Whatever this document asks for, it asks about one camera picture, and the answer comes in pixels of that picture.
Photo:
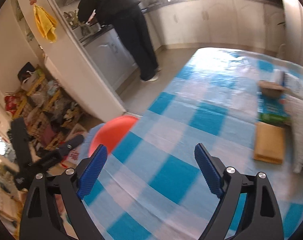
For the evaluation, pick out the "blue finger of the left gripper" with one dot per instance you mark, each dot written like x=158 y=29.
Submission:
x=71 y=144

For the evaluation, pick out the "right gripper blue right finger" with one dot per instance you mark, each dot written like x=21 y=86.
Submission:
x=260 y=218

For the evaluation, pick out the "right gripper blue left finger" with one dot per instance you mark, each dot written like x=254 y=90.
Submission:
x=41 y=217

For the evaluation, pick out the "blue cartoon cow packet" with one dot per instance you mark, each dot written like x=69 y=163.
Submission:
x=271 y=111

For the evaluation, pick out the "white blue plastic bottle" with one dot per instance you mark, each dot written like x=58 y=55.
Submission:
x=292 y=84

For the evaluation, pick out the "cream kitchen cabinets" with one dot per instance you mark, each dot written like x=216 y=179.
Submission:
x=243 y=24

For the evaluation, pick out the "blue stool cushion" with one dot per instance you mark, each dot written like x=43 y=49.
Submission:
x=85 y=146

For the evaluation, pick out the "cluttered yellow storage rack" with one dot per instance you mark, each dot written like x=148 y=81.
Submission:
x=47 y=110

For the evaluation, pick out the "orange plastic bucket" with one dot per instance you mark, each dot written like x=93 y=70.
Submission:
x=111 y=133

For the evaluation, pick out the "blue checked tablecloth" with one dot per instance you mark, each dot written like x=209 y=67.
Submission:
x=151 y=186

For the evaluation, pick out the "yellow hanging cloth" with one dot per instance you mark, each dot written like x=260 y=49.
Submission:
x=45 y=23

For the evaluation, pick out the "person in dark jacket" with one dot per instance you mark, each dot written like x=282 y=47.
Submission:
x=129 y=23

